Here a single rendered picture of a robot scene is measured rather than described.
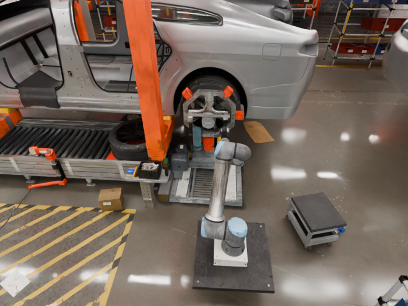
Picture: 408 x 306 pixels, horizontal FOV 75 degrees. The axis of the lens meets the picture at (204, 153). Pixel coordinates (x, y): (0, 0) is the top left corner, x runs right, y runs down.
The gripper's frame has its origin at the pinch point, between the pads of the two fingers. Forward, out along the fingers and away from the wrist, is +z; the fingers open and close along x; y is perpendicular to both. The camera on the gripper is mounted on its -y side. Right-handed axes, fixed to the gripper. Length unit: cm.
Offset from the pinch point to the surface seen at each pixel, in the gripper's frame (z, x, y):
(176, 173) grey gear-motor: 2, -53, 68
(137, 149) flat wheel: 2, -94, 33
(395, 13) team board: 475, 375, -16
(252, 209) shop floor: -31, 35, 83
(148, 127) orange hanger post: -19, -71, -9
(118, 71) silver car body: 114, -145, -8
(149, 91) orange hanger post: -19, -66, -45
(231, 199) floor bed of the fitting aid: -26, 10, 75
